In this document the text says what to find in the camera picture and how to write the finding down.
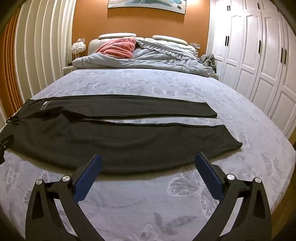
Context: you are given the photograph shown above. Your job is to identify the white feather lamp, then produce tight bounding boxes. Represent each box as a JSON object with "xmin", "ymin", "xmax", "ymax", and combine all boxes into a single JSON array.
[{"xmin": 70, "ymin": 40, "xmax": 87, "ymax": 62}]

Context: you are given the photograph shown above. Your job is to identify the white and orange curtain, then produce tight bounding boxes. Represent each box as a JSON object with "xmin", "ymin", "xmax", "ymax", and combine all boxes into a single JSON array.
[{"xmin": 0, "ymin": 0, "xmax": 77, "ymax": 130}]

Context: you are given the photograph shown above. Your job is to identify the white nightstand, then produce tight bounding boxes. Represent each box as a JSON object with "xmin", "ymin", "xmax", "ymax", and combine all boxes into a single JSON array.
[{"xmin": 63, "ymin": 64, "xmax": 75, "ymax": 77}]

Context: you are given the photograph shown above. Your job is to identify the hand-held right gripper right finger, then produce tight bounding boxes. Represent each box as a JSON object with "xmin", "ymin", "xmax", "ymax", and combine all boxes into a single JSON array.
[{"xmin": 195, "ymin": 152, "xmax": 272, "ymax": 241}]

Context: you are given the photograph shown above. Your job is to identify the framed wall picture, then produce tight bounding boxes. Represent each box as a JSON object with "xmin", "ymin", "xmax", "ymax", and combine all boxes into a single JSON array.
[{"xmin": 107, "ymin": 0, "xmax": 185, "ymax": 9}]

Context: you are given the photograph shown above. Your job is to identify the grey crumpled cloth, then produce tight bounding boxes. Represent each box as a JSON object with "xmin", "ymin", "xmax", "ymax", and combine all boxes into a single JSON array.
[{"xmin": 198, "ymin": 54, "xmax": 218, "ymax": 75}]

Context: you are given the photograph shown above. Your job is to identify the dark grey pants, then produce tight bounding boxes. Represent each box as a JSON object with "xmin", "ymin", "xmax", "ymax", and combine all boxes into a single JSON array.
[{"xmin": 6, "ymin": 94, "xmax": 243, "ymax": 175}]

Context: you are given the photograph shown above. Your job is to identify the grey ruffled duvet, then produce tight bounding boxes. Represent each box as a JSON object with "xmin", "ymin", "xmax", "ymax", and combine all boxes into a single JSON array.
[{"xmin": 72, "ymin": 38, "xmax": 212, "ymax": 77}]

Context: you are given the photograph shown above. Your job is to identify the white wardrobe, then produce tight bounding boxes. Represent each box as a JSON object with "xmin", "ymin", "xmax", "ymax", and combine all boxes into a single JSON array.
[{"xmin": 206, "ymin": 0, "xmax": 296, "ymax": 138}]

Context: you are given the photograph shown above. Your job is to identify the bed with butterfly sheet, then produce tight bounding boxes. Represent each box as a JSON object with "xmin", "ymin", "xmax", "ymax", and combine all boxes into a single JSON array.
[{"xmin": 0, "ymin": 66, "xmax": 294, "ymax": 241}]

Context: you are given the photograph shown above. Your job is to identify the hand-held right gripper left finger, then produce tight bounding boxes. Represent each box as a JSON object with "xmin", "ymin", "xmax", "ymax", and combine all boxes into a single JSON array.
[{"xmin": 25, "ymin": 153, "xmax": 103, "ymax": 241}]

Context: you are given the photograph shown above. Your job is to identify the pink blanket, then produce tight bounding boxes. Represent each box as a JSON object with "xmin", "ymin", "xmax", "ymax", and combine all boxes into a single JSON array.
[{"xmin": 96, "ymin": 37, "xmax": 137, "ymax": 58}]

